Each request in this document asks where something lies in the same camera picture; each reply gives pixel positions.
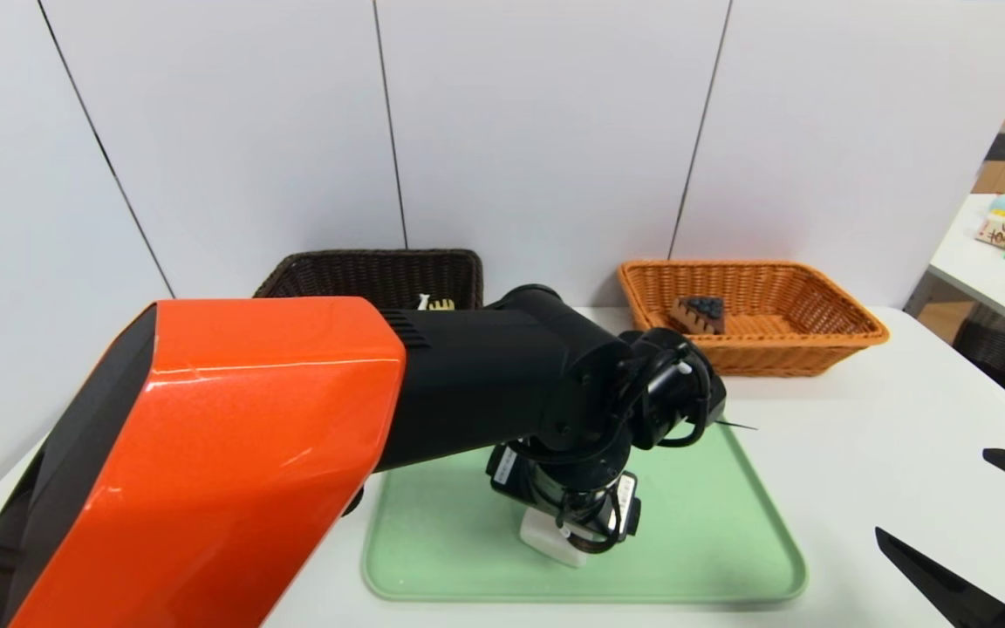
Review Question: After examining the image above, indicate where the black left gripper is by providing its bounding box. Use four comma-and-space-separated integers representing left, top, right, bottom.
485, 443, 642, 538

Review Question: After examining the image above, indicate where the white rectangular block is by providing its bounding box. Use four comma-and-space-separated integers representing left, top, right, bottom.
519, 508, 592, 570

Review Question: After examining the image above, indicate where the chocolate blueberry cake slice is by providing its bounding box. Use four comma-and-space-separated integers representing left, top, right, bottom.
671, 297, 728, 336

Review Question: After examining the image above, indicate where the dark brown wicker basket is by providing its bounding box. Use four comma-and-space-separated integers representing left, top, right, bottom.
254, 249, 484, 311

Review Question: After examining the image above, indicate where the orange wicker basket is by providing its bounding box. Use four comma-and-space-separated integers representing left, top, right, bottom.
617, 260, 892, 379

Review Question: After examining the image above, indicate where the light green plastic tray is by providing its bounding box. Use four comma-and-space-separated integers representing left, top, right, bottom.
361, 423, 809, 604

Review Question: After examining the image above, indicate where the white side table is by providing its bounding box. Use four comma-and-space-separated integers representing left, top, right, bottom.
904, 194, 1005, 343

